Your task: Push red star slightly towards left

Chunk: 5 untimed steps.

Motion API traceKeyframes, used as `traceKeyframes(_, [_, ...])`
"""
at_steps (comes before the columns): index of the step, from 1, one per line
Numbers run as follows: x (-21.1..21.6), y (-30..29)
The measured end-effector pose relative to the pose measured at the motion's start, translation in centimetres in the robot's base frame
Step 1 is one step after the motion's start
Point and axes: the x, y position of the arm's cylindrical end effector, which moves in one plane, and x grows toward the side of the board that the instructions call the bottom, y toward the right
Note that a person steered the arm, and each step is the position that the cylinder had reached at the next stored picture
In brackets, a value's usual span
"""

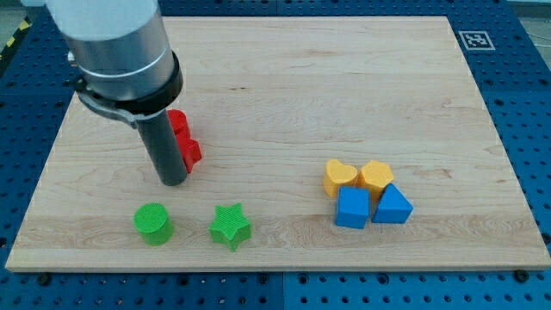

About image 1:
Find green star block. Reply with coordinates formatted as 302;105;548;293
208;202;251;251

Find green cylinder block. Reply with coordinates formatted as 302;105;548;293
133;202;173;246

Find yellow heart block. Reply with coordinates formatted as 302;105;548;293
323;158;358;198

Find blue triangle block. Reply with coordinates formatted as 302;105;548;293
372;183;414;224

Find white fiducial marker tag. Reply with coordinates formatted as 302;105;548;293
458;30;495;51

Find red cylinder block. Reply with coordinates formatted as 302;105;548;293
167;109;190;138

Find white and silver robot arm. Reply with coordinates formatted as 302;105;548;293
22;0;188;186

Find blue cube block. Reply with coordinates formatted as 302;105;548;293
335;186;370;229

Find yellow black hazard tape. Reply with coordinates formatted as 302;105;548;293
1;15;32;63

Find black flange with grey bracket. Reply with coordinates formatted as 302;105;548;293
72;52;183;128

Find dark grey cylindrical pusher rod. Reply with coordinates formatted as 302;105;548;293
137;109;188;186

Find red star block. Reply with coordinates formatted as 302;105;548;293
176;133;202;173

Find yellow hexagon block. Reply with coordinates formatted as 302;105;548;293
356;160;394;202

